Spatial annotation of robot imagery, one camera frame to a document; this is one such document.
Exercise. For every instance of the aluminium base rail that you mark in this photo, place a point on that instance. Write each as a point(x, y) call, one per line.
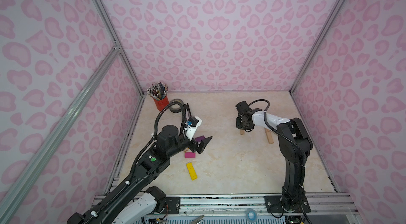
point(325, 208)

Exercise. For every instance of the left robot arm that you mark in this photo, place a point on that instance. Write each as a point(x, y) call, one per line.
point(134, 198)

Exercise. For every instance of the red pencil cup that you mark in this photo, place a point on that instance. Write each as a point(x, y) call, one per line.
point(162, 103)

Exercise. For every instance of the bundle of coloured pencils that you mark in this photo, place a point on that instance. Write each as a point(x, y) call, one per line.
point(158, 90)

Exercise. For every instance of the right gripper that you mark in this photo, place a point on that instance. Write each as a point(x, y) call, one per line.
point(242, 122)

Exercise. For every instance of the magenta block lower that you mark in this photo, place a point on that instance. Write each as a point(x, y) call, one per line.
point(190, 155)

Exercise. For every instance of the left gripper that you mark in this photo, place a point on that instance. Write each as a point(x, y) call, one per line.
point(193, 143)

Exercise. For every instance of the black tape roll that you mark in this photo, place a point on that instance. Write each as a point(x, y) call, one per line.
point(176, 108)

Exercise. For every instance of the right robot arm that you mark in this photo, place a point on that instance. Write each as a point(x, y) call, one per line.
point(294, 144)

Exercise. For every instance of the black stapler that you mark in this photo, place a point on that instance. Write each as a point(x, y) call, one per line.
point(186, 112)

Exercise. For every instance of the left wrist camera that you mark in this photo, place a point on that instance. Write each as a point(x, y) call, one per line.
point(192, 124)

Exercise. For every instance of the purple block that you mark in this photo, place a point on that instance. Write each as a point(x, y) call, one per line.
point(200, 138)

